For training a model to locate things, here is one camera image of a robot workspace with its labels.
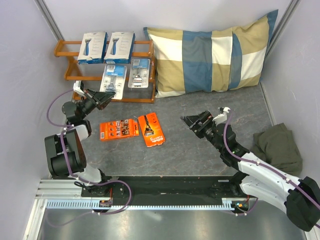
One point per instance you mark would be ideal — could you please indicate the orange black razor pack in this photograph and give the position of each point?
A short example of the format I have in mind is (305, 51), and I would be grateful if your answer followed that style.
(151, 130)

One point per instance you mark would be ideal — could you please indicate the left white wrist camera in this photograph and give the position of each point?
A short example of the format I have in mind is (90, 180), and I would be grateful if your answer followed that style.
(78, 87)

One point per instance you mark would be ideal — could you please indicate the orange razor cartridge pack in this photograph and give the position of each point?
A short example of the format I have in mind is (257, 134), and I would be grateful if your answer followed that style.
(119, 129)

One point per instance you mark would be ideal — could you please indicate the white box blue razor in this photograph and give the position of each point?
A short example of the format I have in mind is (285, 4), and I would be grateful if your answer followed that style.
(93, 48)
(120, 48)

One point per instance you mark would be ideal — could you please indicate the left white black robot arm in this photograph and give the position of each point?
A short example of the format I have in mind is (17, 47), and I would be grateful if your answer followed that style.
(64, 151)

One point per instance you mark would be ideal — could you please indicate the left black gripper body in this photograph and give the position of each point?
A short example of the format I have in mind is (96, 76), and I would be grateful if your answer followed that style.
(87, 105)

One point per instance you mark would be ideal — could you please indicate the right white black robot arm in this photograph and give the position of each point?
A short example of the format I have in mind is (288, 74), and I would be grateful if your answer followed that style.
(298, 198)

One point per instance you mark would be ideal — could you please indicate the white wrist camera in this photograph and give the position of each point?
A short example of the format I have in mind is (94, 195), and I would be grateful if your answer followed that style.
(78, 87)
(222, 116)

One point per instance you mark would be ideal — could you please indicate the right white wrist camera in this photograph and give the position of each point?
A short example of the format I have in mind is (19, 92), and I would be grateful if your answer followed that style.
(222, 116)

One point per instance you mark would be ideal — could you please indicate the blue beige checkered pillow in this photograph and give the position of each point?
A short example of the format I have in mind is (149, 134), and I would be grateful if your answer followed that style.
(213, 61)

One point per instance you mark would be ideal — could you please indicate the orange wooden two-tier shelf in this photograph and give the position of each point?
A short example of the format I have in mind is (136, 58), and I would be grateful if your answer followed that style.
(94, 72)

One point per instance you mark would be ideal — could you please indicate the Gillette razor blister pack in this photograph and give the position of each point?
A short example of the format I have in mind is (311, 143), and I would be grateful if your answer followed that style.
(139, 73)

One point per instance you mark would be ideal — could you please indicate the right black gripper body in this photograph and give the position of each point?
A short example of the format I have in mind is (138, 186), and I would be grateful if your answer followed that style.
(207, 129)

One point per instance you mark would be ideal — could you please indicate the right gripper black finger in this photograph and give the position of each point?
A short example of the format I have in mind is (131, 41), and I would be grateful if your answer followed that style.
(192, 119)
(194, 127)

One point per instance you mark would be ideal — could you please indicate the clear blister razor pack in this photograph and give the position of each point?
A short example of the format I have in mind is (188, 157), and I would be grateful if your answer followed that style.
(113, 80)

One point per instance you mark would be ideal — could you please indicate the olive green cloth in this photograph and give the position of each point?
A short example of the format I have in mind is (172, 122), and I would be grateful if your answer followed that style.
(277, 147)

